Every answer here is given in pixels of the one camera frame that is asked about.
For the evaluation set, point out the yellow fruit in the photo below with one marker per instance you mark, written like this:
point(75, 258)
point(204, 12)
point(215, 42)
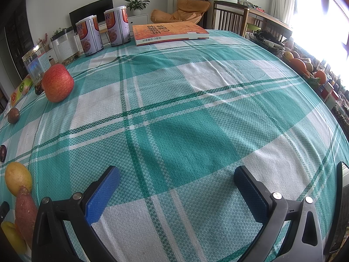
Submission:
point(12, 234)

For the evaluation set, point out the cluttered wooden desk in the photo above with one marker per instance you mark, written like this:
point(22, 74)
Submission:
point(272, 21)

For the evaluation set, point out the red apple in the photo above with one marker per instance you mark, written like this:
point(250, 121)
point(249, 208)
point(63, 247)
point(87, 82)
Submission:
point(57, 83)

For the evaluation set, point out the green white plaid tablecloth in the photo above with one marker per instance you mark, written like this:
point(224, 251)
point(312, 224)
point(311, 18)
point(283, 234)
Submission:
point(174, 114)

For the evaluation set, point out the orange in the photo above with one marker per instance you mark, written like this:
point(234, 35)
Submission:
point(320, 77)
point(298, 65)

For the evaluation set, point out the dark wooden chair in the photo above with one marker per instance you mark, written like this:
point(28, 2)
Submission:
point(229, 19)

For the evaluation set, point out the glass jar gold lid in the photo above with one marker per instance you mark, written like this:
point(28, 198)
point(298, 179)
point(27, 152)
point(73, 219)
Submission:
point(34, 67)

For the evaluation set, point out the brown passion fruit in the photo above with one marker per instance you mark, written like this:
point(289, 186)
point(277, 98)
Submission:
point(13, 116)

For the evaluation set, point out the dark wall cabinet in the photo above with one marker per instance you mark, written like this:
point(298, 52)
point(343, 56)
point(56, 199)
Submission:
point(16, 41)

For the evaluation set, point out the white orange printed can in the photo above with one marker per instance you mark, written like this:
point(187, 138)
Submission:
point(90, 38)
point(117, 27)

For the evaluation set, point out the fruit print box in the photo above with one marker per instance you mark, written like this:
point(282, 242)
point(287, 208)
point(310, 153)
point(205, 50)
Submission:
point(20, 90)

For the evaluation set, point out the black television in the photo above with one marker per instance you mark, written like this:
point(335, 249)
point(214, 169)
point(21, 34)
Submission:
point(92, 11)

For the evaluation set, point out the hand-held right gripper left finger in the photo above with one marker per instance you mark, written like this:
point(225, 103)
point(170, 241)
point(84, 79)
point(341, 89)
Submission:
point(103, 193)

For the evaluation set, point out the red sweet potato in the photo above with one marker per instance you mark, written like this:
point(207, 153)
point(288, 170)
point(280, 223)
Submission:
point(24, 213)

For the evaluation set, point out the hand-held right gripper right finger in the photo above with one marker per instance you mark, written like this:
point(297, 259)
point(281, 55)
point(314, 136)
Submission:
point(252, 193)

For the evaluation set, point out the red berry branch vase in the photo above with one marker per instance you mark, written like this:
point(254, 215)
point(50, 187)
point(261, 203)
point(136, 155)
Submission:
point(43, 41)

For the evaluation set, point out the dark dried fruit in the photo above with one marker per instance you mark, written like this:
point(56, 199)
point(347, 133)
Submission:
point(39, 88)

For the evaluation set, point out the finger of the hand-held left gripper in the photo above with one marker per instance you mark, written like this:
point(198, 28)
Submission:
point(4, 210)

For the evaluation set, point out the white low cabinet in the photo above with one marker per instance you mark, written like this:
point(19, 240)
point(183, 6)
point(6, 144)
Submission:
point(137, 21)

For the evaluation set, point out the clear plastic jar black lid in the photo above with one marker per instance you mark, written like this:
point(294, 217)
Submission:
point(64, 47)

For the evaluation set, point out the orange cover book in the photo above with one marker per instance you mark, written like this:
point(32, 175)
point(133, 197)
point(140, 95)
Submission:
point(166, 31)

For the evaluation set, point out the orange beanbag chair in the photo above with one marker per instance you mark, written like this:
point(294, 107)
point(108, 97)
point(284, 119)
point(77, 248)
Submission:
point(188, 11)

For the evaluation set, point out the yellow red mango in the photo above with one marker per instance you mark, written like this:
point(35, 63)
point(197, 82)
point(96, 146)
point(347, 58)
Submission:
point(17, 177)

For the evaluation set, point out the green potted plant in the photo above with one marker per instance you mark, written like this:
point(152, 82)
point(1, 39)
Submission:
point(137, 5)

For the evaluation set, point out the dark purple mangosteen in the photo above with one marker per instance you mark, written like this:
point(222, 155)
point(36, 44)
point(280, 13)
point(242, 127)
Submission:
point(2, 152)

